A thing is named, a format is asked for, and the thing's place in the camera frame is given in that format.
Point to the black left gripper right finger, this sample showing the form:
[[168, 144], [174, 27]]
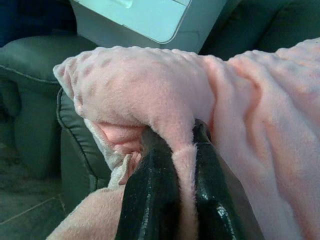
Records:
[[212, 195]]

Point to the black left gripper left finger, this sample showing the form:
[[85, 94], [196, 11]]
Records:
[[152, 200]]

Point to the pink dotted plush pillow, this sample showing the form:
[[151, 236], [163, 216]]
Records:
[[250, 125]]

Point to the dark green leather sofa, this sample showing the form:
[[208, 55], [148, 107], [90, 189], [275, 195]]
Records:
[[32, 65]]

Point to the white plastic box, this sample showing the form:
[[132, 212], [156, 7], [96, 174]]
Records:
[[140, 20]]

